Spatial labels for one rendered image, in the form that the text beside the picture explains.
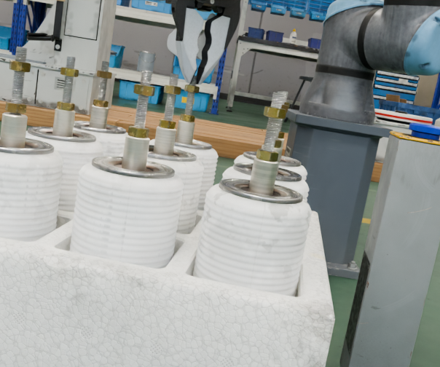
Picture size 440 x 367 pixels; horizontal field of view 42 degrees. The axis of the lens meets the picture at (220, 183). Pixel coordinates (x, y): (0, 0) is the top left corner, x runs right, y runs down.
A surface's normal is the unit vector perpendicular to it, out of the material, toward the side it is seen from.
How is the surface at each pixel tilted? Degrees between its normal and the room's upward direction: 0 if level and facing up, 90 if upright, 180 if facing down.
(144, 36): 90
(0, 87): 90
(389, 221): 90
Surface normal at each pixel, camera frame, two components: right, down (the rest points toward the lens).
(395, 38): -0.78, 0.15
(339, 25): -0.72, -0.06
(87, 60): 0.00, 0.18
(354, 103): 0.23, -0.09
